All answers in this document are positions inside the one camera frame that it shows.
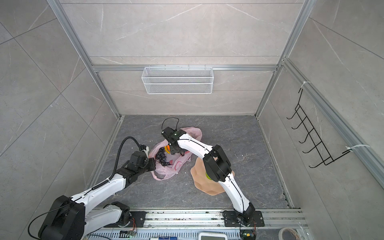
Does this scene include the pink plastic bag fruit print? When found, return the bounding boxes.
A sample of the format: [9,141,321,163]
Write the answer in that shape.
[149,140,193,181]

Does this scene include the pink scalloped plate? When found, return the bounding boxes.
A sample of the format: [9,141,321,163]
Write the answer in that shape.
[191,158,225,196]

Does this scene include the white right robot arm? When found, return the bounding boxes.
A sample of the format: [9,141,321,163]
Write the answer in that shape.
[162,127,256,227]

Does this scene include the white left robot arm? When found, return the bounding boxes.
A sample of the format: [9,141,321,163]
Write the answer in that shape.
[38,151,156,240]

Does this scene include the dark fake grapes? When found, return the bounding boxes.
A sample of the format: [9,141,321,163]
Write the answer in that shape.
[155,147,171,166]

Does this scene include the white device at bottom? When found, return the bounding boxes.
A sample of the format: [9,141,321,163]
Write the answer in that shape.
[198,232,228,240]

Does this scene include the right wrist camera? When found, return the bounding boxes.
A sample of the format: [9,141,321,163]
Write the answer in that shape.
[162,127,177,139]

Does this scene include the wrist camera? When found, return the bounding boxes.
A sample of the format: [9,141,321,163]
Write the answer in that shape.
[162,127,177,139]
[140,145,150,155]

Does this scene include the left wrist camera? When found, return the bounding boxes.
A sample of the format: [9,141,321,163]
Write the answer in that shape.
[140,145,150,155]

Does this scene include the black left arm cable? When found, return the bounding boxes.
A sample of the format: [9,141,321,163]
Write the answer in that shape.
[109,136,142,181]

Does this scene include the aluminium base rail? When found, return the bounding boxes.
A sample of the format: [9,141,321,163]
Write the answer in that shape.
[58,209,310,232]

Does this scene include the white wire mesh basket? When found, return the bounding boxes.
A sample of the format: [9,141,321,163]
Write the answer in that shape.
[142,67,214,95]

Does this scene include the black wire hook rack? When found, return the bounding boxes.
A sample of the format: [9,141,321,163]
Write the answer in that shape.
[286,89,352,169]

